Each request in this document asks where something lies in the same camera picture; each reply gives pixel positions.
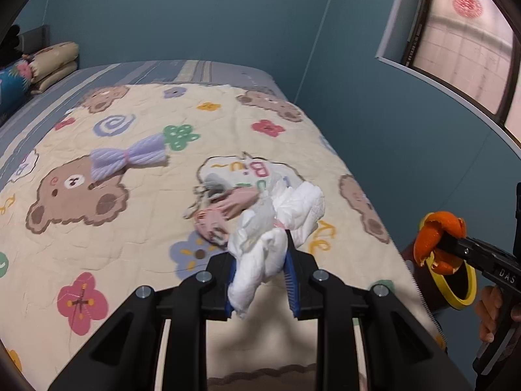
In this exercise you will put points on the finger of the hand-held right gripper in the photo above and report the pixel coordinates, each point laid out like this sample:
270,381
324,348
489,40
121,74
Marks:
468,250

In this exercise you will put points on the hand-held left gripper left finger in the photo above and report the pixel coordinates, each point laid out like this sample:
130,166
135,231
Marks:
215,293

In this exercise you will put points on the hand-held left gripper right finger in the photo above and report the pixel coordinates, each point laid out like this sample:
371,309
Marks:
292,285

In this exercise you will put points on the white cloth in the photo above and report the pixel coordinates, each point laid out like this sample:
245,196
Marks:
260,260

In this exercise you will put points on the orange peel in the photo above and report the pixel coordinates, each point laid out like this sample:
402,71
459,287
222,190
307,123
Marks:
431,232

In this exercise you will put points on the brown bin with yellow rim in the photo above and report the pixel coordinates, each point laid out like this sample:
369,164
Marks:
423,293

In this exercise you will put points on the person's right hand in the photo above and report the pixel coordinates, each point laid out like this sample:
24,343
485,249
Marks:
488,309

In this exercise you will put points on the pink sock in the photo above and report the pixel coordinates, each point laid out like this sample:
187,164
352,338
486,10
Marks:
236,203

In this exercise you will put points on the bear printed blanket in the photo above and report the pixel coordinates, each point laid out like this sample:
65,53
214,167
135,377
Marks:
122,252

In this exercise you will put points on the grey sock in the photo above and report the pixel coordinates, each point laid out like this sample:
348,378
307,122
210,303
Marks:
213,187

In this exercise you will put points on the purple folded sock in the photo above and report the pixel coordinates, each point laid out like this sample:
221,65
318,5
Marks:
130,157

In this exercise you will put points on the window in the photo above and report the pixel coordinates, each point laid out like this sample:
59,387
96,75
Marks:
456,49

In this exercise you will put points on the red window sticker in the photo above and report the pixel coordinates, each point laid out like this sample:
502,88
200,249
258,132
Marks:
468,5

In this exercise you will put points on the folded beige quilt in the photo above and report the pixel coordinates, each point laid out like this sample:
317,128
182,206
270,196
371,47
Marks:
53,63

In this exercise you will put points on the blue floral pillow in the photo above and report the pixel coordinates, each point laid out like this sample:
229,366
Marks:
14,81

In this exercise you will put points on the grey bed headboard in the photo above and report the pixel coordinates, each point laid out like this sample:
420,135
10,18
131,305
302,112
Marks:
34,36

